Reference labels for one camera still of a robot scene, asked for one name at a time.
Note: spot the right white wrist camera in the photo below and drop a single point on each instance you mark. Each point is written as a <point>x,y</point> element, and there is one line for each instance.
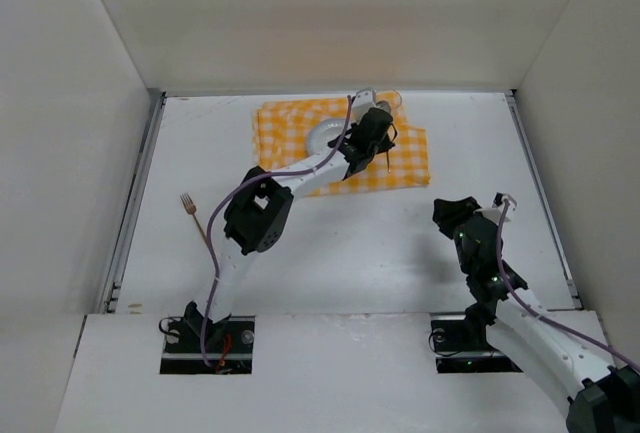
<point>502,209</point>

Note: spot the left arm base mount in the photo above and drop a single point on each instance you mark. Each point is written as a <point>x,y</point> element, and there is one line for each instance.
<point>228,345</point>

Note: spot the white round plate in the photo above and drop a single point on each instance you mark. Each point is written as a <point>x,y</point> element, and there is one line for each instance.
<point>323,134</point>

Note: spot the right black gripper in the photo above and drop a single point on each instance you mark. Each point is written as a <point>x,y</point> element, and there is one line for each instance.
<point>458,214</point>

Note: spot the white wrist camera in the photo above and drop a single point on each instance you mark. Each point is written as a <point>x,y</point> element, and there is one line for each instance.
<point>502,209</point>
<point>362,101</point>

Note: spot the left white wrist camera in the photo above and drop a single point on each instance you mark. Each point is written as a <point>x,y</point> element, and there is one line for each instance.
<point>362,101</point>

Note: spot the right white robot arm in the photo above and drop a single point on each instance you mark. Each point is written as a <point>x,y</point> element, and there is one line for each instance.
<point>592,385</point>

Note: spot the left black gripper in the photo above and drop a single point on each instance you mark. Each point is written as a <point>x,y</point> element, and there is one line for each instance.
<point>379,138</point>

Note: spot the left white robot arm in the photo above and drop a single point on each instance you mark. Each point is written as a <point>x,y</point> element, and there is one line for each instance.
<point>251,219</point>

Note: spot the clear plastic cup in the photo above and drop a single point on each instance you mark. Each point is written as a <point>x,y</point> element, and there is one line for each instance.
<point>394,100</point>

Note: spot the copper fork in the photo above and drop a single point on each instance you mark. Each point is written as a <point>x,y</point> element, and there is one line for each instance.
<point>191,210</point>

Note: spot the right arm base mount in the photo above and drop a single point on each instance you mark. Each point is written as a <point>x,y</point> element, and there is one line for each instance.
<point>459,344</point>

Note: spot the yellow checkered cloth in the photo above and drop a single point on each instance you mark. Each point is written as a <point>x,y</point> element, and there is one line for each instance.
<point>280,129</point>

